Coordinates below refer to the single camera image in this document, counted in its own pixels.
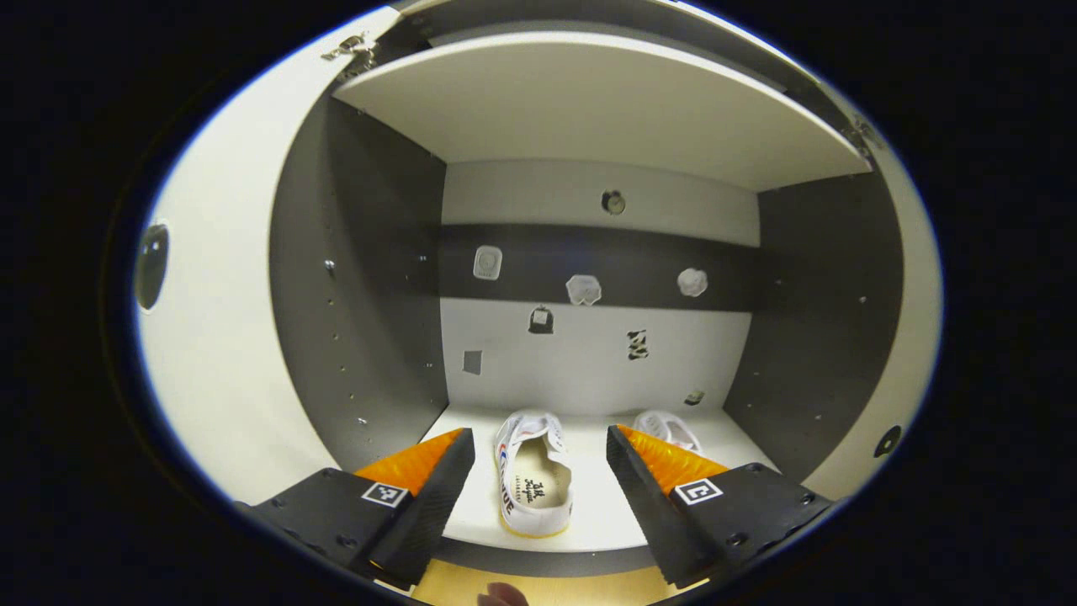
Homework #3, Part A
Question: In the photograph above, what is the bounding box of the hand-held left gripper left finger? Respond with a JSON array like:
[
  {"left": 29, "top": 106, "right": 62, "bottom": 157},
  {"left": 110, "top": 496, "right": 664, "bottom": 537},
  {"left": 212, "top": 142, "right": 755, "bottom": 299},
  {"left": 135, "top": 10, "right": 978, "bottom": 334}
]
[{"left": 231, "top": 427, "right": 476, "bottom": 592}]

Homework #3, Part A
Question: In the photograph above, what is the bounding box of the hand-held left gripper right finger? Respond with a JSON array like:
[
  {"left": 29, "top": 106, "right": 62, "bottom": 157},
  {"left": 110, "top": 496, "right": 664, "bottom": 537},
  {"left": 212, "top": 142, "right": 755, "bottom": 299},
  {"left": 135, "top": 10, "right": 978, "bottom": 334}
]
[{"left": 606, "top": 424, "right": 836, "bottom": 590}]

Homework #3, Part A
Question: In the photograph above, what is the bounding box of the white canvas shoe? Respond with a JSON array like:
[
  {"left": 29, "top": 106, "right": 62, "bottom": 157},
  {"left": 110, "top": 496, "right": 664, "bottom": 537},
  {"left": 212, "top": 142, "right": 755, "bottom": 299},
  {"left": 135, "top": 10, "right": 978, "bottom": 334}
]
[
  {"left": 492, "top": 409, "right": 575, "bottom": 538},
  {"left": 633, "top": 409, "right": 703, "bottom": 455}
]

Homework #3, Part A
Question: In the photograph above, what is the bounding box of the white and grey shoe cabinet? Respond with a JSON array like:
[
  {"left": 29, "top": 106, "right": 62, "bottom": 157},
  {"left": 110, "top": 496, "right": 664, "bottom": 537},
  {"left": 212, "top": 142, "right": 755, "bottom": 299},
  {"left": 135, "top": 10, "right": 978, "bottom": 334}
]
[{"left": 269, "top": 0, "right": 905, "bottom": 582}]

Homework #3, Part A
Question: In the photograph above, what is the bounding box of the white cabinet door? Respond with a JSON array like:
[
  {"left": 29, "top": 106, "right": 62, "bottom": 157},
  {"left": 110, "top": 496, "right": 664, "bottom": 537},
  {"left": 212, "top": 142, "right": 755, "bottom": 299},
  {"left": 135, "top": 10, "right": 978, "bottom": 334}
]
[
  {"left": 133, "top": 4, "right": 405, "bottom": 506},
  {"left": 799, "top": 80, "right": 945, "bottom": 502}
]

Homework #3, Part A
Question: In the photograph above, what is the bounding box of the white cabinet shelf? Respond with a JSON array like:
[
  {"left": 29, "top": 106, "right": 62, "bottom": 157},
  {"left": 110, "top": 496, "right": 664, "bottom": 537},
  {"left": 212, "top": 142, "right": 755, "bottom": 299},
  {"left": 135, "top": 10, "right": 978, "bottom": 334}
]
[
  {"left": 418, "top": 404, "right": 779, "bottom": 556},
  {"left": 332, "top": 31, "right": 873, "bottom": 193}
]

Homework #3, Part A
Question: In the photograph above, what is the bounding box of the metal door hinge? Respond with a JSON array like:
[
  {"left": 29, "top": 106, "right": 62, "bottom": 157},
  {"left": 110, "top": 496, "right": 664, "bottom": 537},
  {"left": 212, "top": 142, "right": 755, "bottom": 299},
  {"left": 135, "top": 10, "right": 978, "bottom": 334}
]
[
  {"left": 321, "top": 32, "right": 375, "bottom": 68},
  {"left": 841, "top": 114, "right": 884, "bottom": 161}
]

